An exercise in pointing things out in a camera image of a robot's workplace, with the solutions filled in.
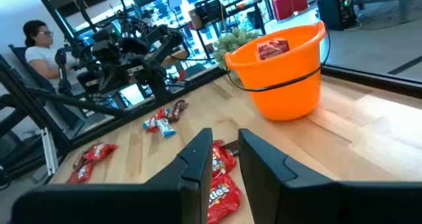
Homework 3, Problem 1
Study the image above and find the black computer case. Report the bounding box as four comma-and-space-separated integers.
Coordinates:
316, 0, 357, 32

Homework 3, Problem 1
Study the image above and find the brown Hershey's chocolate bar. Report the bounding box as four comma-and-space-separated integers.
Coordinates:
221, 139, 240, 157
167, 99, 189, 123

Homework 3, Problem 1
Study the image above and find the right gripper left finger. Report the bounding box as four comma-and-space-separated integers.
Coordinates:
11, 127, 214, 224

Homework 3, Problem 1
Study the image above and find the red Skittles bag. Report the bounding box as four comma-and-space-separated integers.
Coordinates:
207, 173, 243, 224
212, 139, 238, 179
67, 161, 95, 185
146, 107, 171, 133
82, 142, 119, 162

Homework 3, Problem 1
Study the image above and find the red KitKat wrapper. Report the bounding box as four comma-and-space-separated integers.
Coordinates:
256, 37, 291, 61

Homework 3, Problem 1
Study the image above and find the bright tablet screen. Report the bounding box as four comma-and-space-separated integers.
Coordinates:
117, 83, 146, 108

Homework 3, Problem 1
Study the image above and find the black office chair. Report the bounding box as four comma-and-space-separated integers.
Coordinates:
7, 43, 44, 86

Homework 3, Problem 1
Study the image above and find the brown red candy bar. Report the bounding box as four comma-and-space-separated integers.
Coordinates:
72, 150, 87, 171

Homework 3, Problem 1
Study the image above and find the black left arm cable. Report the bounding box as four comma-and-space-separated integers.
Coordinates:
78, 0, 130, 30

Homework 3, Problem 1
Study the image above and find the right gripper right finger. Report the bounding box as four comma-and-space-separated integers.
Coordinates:
237, 128, 422, 224

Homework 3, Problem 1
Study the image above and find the green potted plant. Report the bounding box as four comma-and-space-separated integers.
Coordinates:
213, 27, 260, 83

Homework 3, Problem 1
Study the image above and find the orange plastic bucket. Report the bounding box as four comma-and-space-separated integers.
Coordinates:
224, 20, 332, 123

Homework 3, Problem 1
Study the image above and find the person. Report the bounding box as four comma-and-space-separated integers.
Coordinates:
22, 19, 82, 83

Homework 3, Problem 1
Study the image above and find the black crate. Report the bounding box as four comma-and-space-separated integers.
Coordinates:
193, 0, 224, 26

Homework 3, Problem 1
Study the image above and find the white metal bracket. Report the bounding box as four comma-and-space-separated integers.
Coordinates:
40, 127, 60, 177

